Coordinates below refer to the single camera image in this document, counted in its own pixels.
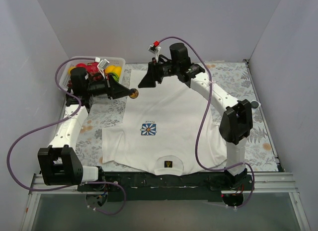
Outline round painted brooch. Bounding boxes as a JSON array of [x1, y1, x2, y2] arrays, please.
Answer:
[[129, 88, 139, 99]]

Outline white t-shirt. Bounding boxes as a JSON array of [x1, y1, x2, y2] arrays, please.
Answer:
[[102, 77, 226, 176]]

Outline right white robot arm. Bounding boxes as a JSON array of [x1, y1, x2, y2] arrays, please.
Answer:
[[138, 41, 253, 190]]

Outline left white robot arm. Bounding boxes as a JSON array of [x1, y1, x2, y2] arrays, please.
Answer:
[[38, 67, 138, 191]]

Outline pink dragon fruit toy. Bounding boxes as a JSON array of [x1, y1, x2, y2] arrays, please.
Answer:
[[86, 62, 99, 75]]

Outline yellow toy bell pepper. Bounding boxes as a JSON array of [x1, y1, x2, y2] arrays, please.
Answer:
[[104, 65, 122, 82]]

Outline red toy apple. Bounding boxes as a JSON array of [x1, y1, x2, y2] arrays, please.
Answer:
[[76, 63, 86, 68]]

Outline orange toy fruit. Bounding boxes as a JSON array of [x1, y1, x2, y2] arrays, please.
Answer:
[[68, 67, 76, 74]]

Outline white plastic basket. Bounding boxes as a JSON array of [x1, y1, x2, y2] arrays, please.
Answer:
[[59, 56, 126, 90]]

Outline floral table mat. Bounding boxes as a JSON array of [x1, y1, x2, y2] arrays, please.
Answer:
[[49, 62, 279, 172]]

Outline white cylindrical bottle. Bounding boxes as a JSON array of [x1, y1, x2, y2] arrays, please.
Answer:
[[251, 100, 261, 110]]

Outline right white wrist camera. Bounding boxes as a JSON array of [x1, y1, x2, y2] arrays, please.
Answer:
[[148, 41, 161, 62]]

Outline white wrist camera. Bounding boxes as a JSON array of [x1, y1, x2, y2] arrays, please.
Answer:
[[95, 57, 110, 78], [148, 41, 161, 62]]

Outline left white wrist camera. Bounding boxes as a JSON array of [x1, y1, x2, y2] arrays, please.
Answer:
[[95, 57, 110, 78]]

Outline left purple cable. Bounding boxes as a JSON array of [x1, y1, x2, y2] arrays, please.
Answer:
[[6, 55, 127, 216]]

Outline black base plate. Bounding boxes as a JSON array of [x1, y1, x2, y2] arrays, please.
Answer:
[[77, 170, 255, 203]]

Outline aluminium frame rail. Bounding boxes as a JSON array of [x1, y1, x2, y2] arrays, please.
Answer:
[[31, 172, 299, 194]]

